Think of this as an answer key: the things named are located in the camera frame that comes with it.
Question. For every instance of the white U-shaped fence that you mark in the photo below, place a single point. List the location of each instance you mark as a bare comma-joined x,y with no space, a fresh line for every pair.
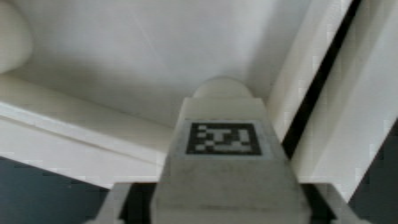
356,110

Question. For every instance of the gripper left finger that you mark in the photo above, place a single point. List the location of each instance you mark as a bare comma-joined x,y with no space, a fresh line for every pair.
125,208

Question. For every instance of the white square tabletop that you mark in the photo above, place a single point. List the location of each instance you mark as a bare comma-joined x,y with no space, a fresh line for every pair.
106,59

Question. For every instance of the white leg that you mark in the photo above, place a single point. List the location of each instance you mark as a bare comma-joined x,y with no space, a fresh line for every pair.
229,184

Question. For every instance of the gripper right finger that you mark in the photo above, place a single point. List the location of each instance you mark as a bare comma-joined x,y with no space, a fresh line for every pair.
332,211

